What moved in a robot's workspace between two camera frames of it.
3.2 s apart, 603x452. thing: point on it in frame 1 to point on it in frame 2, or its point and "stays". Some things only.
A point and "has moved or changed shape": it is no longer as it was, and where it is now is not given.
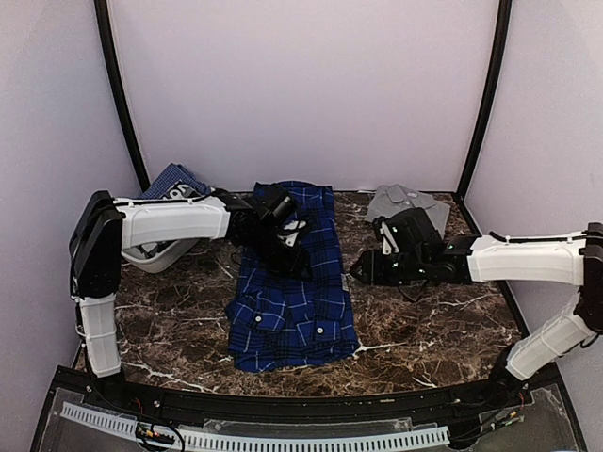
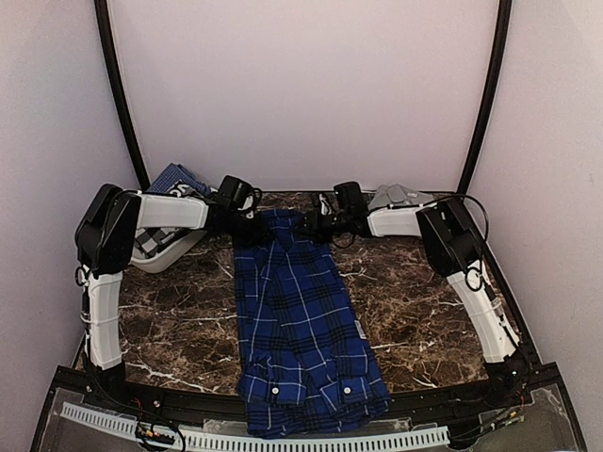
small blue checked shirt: (171, 175) stays
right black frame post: (503, 24) stays
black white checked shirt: (179, 190) stays
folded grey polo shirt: (389, 197) stays
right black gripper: (372, 269) to (315, 226)
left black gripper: (293, 265) to (260, 235)
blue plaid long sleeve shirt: (275, 319) has moved or changed shape
